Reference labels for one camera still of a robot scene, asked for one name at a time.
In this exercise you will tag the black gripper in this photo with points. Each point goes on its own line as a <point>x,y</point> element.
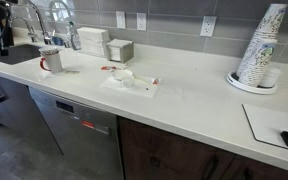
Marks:
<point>6,35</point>

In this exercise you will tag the red ketchup packet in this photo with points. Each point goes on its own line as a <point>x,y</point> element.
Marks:
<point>109,68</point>

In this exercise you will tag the dark kitchen sink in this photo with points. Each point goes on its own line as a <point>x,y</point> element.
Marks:
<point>17,53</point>

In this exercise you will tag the small chrome faucet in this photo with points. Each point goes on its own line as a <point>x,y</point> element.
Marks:
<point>30,30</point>

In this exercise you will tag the tall chrome faucet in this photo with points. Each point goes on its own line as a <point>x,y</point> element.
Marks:
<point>42,23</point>

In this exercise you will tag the clear plastic water bottle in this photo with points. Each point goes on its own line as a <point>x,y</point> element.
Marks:
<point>74,38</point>

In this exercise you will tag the dark grey cabinet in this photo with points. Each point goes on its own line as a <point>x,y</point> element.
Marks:
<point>14,113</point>

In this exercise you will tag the white napkin dispenser box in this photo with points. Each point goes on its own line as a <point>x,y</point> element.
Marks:
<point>92,40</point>

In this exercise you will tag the white small bowl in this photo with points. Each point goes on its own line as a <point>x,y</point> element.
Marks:
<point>119,74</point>

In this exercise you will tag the grey napkin holder box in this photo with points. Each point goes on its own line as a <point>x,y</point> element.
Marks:
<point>125,50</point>

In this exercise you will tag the stainless steel dishwasher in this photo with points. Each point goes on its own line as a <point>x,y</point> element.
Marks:
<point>80,133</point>

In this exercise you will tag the small clear plastic cup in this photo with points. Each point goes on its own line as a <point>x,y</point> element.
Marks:
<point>128,82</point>

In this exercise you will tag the red and white sauce packet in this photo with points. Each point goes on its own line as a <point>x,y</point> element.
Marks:
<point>155,81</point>

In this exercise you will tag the brown wooden cabinet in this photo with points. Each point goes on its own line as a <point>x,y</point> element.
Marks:
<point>170,153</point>

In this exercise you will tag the round white tray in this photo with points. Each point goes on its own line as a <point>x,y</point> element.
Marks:
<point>244,87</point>

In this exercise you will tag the short printed paper cup stack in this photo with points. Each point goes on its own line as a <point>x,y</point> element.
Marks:
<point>259,63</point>

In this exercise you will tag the tall printed paper cup stack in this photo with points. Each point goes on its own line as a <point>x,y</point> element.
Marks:
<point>270,23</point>

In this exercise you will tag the white cup lid stack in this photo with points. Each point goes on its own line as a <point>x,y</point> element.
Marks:
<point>271,78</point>

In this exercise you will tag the white rectangular mat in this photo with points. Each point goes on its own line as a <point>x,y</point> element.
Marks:
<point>267,123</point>

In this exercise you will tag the white light switch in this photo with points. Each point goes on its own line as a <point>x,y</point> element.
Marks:
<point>120,20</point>

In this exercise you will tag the white wall outlet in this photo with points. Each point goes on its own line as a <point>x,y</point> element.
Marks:
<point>208,26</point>
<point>141,21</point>

